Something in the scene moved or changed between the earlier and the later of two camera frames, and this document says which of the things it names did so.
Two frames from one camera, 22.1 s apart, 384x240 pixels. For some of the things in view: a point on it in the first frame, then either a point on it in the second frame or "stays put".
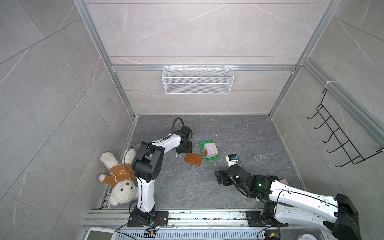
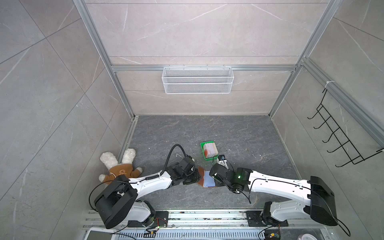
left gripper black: (189, 150) to (196, 171)
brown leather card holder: (193, 158) to (201, 173)
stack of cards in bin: (210, 150) stays put
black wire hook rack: (347, 147) stays put
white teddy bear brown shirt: (121, 177) stays put
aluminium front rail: (103, 218) stays put
